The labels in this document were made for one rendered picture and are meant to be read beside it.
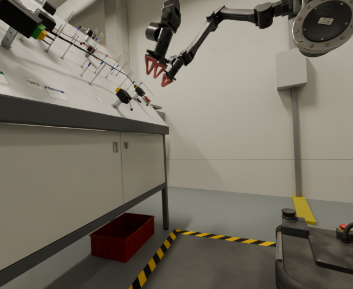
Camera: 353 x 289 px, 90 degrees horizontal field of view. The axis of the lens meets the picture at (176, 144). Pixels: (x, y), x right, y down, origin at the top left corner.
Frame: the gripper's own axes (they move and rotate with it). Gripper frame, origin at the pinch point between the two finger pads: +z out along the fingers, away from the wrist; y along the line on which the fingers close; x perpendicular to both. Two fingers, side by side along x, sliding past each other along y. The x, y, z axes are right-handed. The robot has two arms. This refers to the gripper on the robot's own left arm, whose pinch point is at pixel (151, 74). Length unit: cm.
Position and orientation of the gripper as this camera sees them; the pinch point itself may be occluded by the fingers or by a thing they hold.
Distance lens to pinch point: 90.0
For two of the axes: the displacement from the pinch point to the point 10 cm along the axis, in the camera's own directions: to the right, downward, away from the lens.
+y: -5.0, 0.3, -8.7
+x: 7.8, 4.6, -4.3
